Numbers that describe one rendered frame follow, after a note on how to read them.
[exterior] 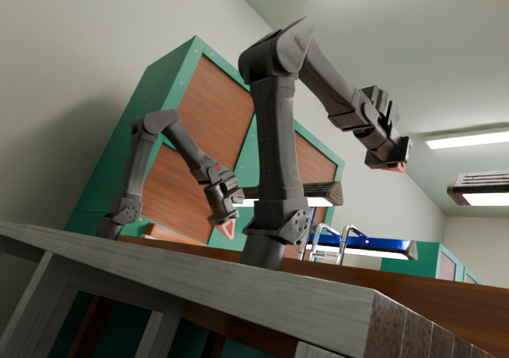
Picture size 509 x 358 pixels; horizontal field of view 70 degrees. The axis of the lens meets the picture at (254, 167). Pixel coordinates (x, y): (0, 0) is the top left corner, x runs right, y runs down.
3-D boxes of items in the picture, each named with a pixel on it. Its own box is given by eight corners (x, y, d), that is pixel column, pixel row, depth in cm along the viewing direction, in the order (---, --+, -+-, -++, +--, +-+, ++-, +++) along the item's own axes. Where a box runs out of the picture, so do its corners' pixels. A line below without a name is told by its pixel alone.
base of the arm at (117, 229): (109, 225, 110) (87, 216, 106) (139, 228, 96) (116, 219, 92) (97, 250, 107) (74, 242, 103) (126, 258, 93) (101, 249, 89)
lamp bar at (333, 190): (329, 196, 115) (334, 175, 118) (213, 199, 161) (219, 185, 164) (343, 206, 120) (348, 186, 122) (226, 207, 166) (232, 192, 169)
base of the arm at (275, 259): (240, 241, 67) (212, 227, 63) (332, 252, 52) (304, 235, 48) (226, 284, 64) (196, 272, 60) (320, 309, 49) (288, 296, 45)
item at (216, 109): (113, 212, 147) (196, 34, 182) (72, 210, 188) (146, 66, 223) (313, 299, 224) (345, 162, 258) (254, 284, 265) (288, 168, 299)
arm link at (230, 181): (227, 188, 135) (216, 157, 133) (242, 187, 129) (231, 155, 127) (204, 201, 128) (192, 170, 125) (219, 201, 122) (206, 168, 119)
